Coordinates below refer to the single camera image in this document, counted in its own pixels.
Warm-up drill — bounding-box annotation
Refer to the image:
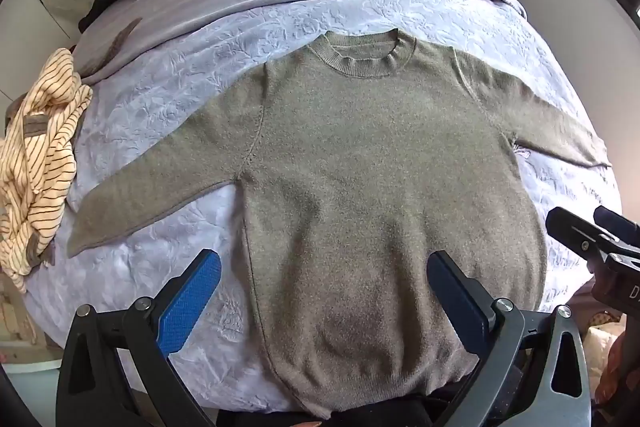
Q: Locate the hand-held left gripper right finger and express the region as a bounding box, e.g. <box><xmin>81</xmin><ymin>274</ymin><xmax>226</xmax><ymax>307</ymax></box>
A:
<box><xmin>426</xmin><ymin>249</ymin><xmax>596</xmax><ymax>427</ymax></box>

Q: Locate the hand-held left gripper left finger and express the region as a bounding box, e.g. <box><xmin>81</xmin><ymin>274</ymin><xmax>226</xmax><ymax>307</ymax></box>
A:
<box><xmin>55</xmin><ymin>248</ymin><xmax>222</xmax><ymax>427</ymax></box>

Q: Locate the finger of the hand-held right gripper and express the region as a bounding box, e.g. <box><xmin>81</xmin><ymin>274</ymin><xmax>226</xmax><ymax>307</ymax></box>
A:
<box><xmin>594</xmin><ymin>205</ymin><xmax>640</xmax><ymax>242</ymax></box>
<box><xmin>545</xmin><ymin>207</ymin><xmax>622</xmax><ymax>259</ymax></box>

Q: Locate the grey-green knit sweater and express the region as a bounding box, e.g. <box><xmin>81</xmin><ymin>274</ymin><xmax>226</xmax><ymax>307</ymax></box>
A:
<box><xmin>66</xmin><ymin>28</ymin><xmax>612</xmax><ymax>420</ymax></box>

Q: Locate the person's right hand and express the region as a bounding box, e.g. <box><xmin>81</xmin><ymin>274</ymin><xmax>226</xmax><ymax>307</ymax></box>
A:
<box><xmin>586</xmin><ymin>257</ymin><xmax>626</xmax><ymax>310</ymax></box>

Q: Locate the person's dark clothing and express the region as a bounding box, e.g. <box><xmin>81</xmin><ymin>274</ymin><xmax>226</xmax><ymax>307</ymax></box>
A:
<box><xmin>300</xmin><ymin>399</ymin><xmax>436</xmax><ymax>427</ymax></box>

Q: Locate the beige striped garment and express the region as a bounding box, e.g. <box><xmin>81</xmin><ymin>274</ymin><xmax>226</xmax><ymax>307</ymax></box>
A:
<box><xmin>0</xmin><ymin>48</ymin><xmax>94</xmax><ymax>293</ymax></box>

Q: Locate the embossed lavender bed blanket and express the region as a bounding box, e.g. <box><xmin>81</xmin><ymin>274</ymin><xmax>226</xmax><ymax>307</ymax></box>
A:
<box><xmin>22</xmin><ymin>0</ymin><xmax>623</xmax><ymax>413</ymax></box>

